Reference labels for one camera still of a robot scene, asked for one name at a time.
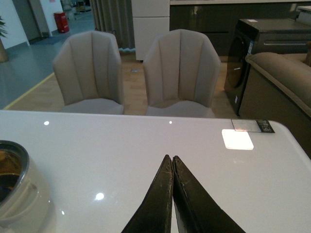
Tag red bin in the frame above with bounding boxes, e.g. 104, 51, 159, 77
53, 12, 69, 33

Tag beige right dining chair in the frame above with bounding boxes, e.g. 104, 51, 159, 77
143, 29, 221, 118

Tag grey curtain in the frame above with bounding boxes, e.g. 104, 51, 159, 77
90, 0, 135, 49

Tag potted green plant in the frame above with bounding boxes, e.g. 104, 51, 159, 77
0, 16, 10, 63

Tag table label sticker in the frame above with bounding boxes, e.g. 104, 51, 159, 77
231, 119, 275, 133

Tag beige steel pot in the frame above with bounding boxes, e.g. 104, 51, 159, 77
0, 140, 52, 233

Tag white drawer cabinet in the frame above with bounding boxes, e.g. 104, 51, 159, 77
131, 0, 170, 61

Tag beige left dining chair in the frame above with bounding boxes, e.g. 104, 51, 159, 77
52, 31, 124, 115

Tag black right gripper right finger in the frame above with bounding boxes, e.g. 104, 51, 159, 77
173, 156, 244, 233

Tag beige dining chair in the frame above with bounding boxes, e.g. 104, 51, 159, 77
143, 29, 221, 118
52, 31, 124, 115

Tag tan sofa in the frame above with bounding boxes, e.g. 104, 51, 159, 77
239, 51, 311, 155

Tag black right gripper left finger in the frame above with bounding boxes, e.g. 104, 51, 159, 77
122, 155, 173, 233

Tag black washing machine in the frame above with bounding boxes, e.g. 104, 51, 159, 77
224, 19, 311, 115

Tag dark kitchen counter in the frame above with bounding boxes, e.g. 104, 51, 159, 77
170, 0, 311, 56

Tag yellow corn cob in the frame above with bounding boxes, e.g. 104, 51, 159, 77
0, 150, 22, 175

